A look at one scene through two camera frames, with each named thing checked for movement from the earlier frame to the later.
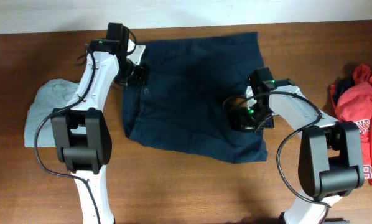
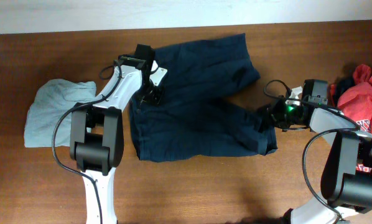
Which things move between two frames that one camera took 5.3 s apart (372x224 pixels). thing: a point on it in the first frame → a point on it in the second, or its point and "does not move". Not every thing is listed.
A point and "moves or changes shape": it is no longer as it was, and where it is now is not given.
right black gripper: (244, 126) → (272, 111)
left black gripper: (139, 76) → (153, 93)
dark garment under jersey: (341, 84) does not move
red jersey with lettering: (364, 102) does not move
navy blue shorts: (188, 83) moves or changes shape
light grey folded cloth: (52, 94) does not move
